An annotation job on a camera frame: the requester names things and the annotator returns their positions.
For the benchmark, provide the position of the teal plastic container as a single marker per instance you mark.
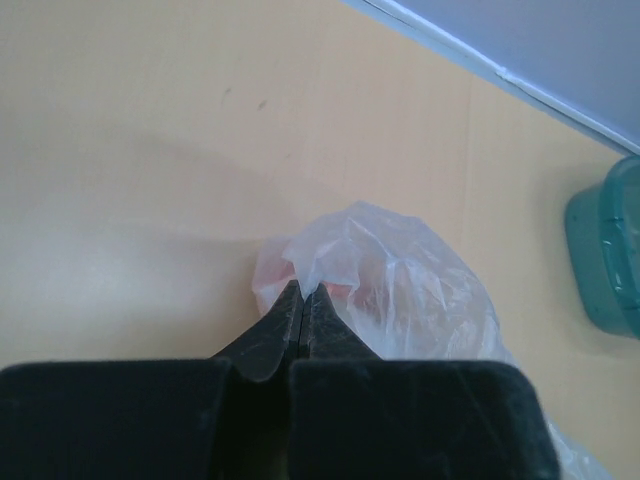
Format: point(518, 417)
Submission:
point(602, 232)

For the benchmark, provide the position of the clear plastic bag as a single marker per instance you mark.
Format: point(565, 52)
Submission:
point(393, 280)

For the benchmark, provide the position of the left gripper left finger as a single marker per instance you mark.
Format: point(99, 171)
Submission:
point(223, 417)

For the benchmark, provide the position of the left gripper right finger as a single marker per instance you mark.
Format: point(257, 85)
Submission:
point(356, 416)

